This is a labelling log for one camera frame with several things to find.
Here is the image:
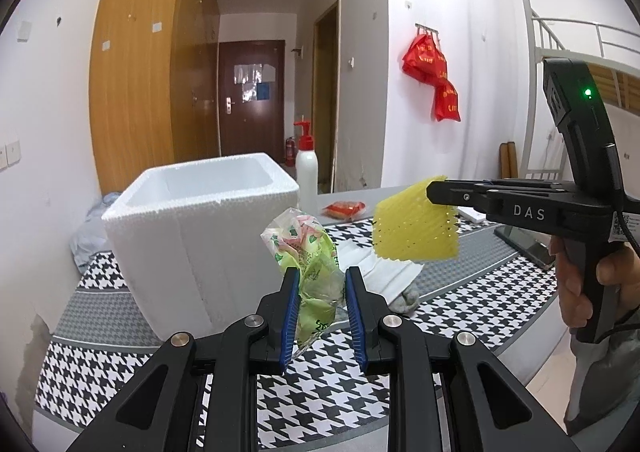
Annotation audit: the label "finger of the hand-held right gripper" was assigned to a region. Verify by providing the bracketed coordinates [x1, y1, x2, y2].
[450, 178, 573, 193]
[425, 181, 496, 213]

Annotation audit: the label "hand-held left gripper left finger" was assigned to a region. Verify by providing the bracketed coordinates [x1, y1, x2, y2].
[65, 267, 302, 452]

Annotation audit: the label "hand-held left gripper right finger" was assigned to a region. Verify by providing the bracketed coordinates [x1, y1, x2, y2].
[345, 266, 581, 452]

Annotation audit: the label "white paper tissue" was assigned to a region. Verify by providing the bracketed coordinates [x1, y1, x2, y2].
[335, 239, 423, 293]

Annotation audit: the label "grey cloth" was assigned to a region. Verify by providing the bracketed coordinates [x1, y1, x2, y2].
[387, 277, 423, 315]

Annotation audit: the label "yellow foam net sleeve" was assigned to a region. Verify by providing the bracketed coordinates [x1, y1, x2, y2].
[372, 175, 461, 261]

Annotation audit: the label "green plastic bag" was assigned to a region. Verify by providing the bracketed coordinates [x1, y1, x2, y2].
[261, 208, 347, 360]

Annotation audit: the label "white foam box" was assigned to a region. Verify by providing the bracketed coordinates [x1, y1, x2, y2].
[101, 152, 301, 340]

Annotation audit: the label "person's right forearm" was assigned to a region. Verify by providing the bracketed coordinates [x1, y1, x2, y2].
[565, 304, 640, 435]

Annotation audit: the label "person's right hand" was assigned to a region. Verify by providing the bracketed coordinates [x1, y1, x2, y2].
[547, 234, 640, 327]

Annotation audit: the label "brown wooden planks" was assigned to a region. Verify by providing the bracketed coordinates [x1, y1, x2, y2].
[500, 142, 523, 180]

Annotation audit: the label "black smartphone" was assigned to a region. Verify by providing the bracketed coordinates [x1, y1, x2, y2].
[495, 224, 556, 267]

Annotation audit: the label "houndstooth tablecloth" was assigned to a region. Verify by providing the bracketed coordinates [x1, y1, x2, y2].
[32, 184, 571, 452]

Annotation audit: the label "red plastic bag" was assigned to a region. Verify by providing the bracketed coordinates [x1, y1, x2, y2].
[402, 32, 448, 85]
[432, 79, 462, 123]

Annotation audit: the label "red snack packet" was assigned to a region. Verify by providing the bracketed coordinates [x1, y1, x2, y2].
[322, 200, 366, 223]

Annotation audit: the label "metal bunk bed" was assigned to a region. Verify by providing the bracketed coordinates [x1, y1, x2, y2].
[522, 0, 640, 183]

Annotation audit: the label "white pump bottle red cap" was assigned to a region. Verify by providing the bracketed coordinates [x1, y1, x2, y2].
[293, 120, 319, 213]

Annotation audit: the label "dark brown door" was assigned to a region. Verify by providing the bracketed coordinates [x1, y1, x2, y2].
[218, 40, 287, 165]

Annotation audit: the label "light blue cloth pile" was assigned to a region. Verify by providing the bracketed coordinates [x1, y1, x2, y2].
[70, 190, 123, 275]

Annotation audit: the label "wooden wardrobe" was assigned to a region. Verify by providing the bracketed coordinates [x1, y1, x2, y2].
[89, 0, 222, 196]

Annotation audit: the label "black cable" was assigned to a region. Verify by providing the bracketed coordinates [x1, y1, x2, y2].
[605, 144, 640, 253]

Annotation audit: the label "wooden side door frame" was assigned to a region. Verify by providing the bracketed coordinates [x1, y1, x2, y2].
[311, 0, 342, 195]

